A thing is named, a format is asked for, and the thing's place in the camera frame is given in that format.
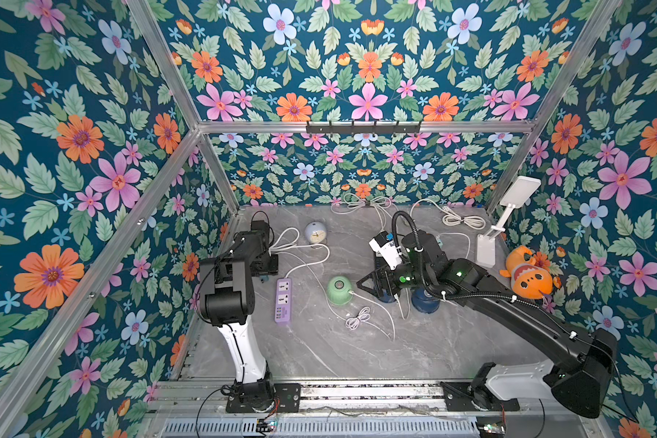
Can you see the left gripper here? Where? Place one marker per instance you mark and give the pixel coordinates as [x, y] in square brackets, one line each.
[273, 269]

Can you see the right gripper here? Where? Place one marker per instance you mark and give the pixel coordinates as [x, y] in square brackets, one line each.
[386, 275]

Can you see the blue meat grinder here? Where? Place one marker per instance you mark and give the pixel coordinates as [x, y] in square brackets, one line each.
[424, 302]
[387, 298]

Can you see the green meat grinder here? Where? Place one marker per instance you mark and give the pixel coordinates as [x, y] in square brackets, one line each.
[339, 291]

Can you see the blue meat grinder front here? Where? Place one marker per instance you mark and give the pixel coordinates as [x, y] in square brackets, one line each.
[424, 302]

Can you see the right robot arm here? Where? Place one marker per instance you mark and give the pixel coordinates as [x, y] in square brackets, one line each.
[579, 365]

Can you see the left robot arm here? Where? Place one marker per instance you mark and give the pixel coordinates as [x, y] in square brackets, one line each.
[227, 301]

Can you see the purple power strip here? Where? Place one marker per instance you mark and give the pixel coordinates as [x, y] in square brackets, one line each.
[283, 303]

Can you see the pale blue table clock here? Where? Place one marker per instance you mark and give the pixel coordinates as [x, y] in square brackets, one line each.
[316, 232]

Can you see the orange clownfish plush toy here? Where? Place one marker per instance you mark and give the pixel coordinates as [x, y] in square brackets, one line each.
[526, 279]

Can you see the white folding desk lamp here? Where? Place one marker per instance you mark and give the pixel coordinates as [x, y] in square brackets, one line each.
[514, 198]

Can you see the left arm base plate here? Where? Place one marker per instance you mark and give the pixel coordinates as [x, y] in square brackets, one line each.
[264, 397]

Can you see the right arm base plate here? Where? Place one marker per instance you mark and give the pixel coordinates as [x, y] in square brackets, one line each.
[460, 396]

